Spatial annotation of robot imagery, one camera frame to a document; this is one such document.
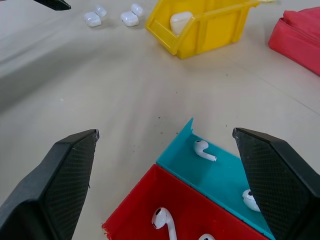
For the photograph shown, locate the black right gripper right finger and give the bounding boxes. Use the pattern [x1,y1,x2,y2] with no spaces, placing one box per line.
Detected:
[232,127,320,240]

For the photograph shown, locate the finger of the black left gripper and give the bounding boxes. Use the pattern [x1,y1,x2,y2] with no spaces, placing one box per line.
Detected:
[32,0,72,11]

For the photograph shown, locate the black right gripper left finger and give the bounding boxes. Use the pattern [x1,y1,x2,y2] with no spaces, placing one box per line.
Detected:
[0,129,100,240]

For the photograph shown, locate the yellow plastic bin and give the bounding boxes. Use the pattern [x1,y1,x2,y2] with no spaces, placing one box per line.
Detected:
[145,0,261,60]

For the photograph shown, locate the teal plastic tray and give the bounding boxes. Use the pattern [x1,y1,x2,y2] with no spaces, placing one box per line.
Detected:
[155,117,276,240]

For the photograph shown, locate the red plastic tray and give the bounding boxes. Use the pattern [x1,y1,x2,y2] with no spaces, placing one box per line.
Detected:
[101,163,272,240]

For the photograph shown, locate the red fabric zip pouch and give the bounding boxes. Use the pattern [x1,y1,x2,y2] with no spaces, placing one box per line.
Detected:
[267,6,320,76]

